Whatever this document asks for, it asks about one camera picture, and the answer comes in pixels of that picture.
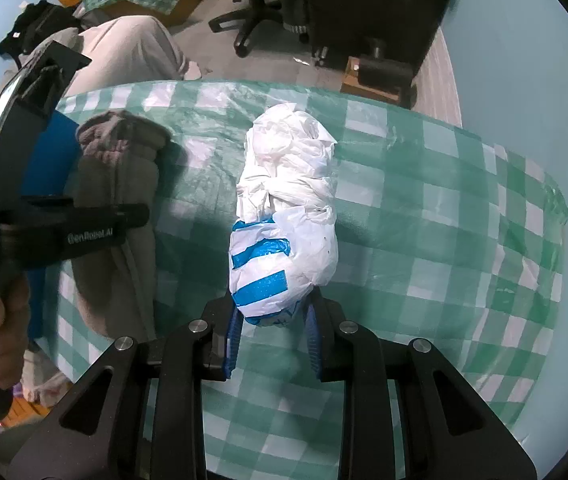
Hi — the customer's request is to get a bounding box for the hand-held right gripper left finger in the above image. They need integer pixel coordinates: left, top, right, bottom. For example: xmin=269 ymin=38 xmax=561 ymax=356
xmin=11 ymin=296 xmax=245 ymax=480

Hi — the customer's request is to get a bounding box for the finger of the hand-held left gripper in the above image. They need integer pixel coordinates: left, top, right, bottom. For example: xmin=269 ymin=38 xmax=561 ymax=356
xmin=0 ymin=195 xmax=151 ymax=273

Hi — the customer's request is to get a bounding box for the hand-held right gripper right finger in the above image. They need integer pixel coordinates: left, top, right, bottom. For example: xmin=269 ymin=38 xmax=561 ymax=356
xmin=304 ymin=290 xmax=537 ymax=480

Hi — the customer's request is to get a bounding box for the blue cardboard box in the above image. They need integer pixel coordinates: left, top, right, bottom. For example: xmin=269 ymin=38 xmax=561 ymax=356
xmin=24 ymin=110 xmax=84 ymax=346

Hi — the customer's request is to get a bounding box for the grey-brown towel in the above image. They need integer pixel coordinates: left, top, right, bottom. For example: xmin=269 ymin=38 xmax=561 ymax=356
xmin=71 ymin=109 xmax=172 ymax=341

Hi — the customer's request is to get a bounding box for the white and blue plastic bag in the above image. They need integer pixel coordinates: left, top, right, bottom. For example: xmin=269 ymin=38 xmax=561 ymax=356
xmin=227 ymin=102 xmax=339 ymax=328

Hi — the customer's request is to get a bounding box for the black bag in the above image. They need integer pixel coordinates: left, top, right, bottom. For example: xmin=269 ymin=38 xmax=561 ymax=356
xmin=4 ymin=1 xmax=82 ymax=56

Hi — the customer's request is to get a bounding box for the pale cloth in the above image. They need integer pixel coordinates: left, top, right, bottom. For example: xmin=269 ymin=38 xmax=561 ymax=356
xmin=21 ymin=349 xmax=72 ymax=407

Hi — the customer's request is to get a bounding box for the green checkered tablecloth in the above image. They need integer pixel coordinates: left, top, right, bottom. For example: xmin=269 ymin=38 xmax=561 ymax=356
xmin=34 ymin=80 xmax=568 ymax=480

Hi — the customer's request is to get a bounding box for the bed with beige sheet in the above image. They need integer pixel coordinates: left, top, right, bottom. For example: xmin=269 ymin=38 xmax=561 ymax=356
xmin=28 ymin=16 xmax=202 ymax=96

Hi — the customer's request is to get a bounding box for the large brown cardboard box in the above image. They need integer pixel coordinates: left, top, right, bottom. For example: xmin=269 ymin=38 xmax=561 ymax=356
xmin=108 ymin=0 xmax=202 ymax=26

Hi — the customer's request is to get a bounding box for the small brown cardboard box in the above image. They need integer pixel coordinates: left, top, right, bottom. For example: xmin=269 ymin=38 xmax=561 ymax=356
xmin=341 ymin=55 xmax=415 ymax=106

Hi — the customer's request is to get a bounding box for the black device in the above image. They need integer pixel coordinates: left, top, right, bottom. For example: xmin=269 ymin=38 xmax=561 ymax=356
xmin=356 ymin=55 xmax=417 ymax=108

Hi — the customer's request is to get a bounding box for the black office chair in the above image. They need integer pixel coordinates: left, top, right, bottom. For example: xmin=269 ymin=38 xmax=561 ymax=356
xmin=208 ymin=0 xmax=315 ymax=58

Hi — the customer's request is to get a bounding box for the black cabinet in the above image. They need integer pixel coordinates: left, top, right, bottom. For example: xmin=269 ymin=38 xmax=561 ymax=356
xmin=304 ymin=0 xmax=465 ymax=73

